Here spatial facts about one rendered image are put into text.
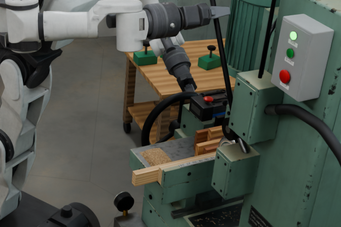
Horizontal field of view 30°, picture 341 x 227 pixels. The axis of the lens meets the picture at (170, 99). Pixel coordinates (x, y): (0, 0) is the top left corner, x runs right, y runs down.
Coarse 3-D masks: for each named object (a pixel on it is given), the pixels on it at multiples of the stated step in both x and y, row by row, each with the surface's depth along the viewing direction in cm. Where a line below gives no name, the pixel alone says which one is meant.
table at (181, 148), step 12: (180, 132) 207; (156, 144) 193; (168, 144) 194; (180, 144) 194; (192, 144) 195; (132, 156) 189; (168, 156) 188; (180, 156) 189; (192, 156) 189; (132, 168) 190; (192, 180) 179; (204, 180) 181; (156, 192) 178; (168, 192) 176; (180, 192) 178; (192, 192) 181
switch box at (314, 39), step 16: (288, 16) 135; (304, 16) 136; (288, 32) 134; (304, 32) 129; (320, 32) 129; (304, 48) 130; (320, 48) 131; (288, 64) 136; (304, 64) 131; (320, 64) 133; (272, 80) 141; (304, 80) 133; (320, 80) 135; (304, 96) 135
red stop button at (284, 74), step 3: (282, 72) 136; (285, 72) 135; (279, 75) 137; (282, 75) 136; (285, 75) 136; (288, 75) 135; (282, 78) 136; (285, 78) 136; (288, 78) 135; (282, 81) 137; (285, 81) 136; (288, 81) 136
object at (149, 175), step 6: (198, 156) 182; (174, 162) 179; (144, 168) 175; (150, 168) 175; (156, 168) 175; (132, 174) 173; (138, 174) 172; (144, 174) 173; (150, 174) 174; (156, 174) 175; (132, 180) 174; (138, 180) 173; (144, 180) 174; (150, 180) 175; (156, 180) 176
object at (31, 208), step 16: (16, 208) 274; (32, 208) 275; (48, 208) 276; (64, 208) 264; (0, 224) 264; (16, 224) 265; (32, 224) 266; (48, 224) 263; (64, 224) 261; (80, 224) 266
